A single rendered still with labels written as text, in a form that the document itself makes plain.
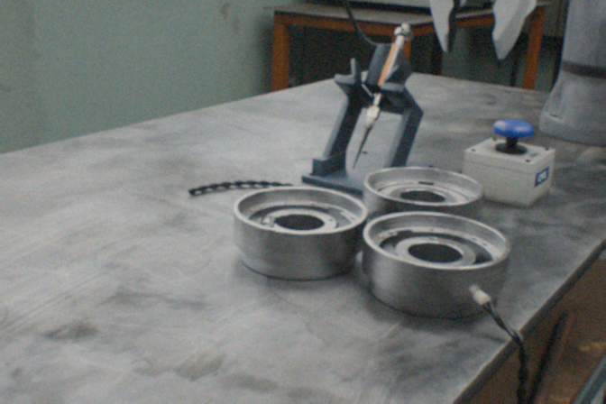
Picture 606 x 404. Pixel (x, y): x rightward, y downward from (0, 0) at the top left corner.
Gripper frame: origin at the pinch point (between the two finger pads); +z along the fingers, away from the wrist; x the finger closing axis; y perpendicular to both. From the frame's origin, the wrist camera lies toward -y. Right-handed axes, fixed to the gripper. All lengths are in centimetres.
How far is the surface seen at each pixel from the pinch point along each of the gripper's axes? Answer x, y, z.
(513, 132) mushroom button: -1.4, 9.3, 9.5
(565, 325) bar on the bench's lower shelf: -4, 32, 40
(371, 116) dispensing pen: 12.1, 5.1, 9.5
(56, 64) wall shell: 161, 78, 31
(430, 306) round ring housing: -6.9, -18.7, 15.4
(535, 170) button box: -4.2, 8.8, 12.8
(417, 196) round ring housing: 2.6, -2.2, 14.1
